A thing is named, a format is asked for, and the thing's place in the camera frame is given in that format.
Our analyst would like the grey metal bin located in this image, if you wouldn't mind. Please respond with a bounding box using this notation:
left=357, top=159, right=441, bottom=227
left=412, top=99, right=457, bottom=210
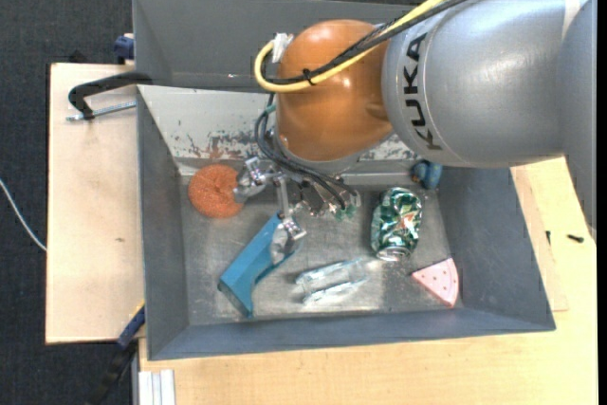
left=131, top=0, right=558, bottom=362

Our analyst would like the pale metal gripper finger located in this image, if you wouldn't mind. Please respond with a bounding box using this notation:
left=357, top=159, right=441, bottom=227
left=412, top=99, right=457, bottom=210
left=268, top=220, right=308, bottom=267
left=230, top=156, right=286, bottom=203

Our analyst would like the clear glass thing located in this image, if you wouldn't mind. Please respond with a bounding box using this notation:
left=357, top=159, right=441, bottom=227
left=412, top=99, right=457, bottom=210
left=294, top=257, right=372, bottom=305

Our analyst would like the crushed green drink can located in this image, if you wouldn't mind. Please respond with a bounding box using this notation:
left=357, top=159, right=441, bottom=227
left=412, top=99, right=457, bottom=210
left=369, top=186, right=424, bottom=263

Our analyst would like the pink dotted triangular sponge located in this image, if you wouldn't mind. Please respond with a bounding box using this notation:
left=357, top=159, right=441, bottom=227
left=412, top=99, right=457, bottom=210
left=410, top=256, right=462, bottom=309

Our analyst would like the blue toy animal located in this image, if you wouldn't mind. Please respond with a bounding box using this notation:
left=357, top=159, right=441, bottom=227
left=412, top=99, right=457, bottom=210
left=409, top=158, right=445, bottom=192

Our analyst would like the orange round scouring pad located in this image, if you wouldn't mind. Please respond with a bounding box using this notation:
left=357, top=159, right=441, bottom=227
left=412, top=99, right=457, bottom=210
left=187, top=163, right=244, bottom=220

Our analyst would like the blue flat block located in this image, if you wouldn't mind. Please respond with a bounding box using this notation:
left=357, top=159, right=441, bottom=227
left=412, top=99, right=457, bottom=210
left=217, top=211, right=305, bottom=320

